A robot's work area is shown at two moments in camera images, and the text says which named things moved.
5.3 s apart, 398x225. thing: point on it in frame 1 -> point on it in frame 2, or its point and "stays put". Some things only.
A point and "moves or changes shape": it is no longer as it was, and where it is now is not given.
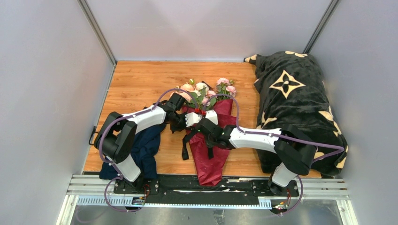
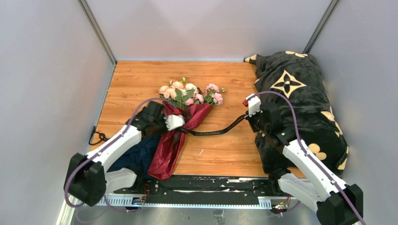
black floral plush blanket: [290, 90] stays put
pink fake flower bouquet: [199, 95] moves or changes shape
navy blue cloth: [147, 144] stays put
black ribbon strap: [185, 153] moves or changes shape
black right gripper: [209, 143] -> [251, 120]
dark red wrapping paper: [210, 170] -> [169, 145]
